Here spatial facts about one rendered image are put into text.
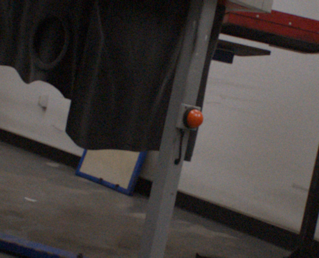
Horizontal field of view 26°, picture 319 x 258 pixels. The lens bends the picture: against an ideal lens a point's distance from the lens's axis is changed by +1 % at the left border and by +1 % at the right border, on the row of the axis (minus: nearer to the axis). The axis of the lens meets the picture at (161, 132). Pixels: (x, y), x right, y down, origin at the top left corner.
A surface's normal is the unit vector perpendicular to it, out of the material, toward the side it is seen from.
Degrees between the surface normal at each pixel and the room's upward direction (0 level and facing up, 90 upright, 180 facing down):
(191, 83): 90
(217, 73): 90
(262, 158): 90
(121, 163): 78
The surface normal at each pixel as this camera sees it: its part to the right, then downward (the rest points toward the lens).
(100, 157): -0.66, -0.32
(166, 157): -0.73, -0.11
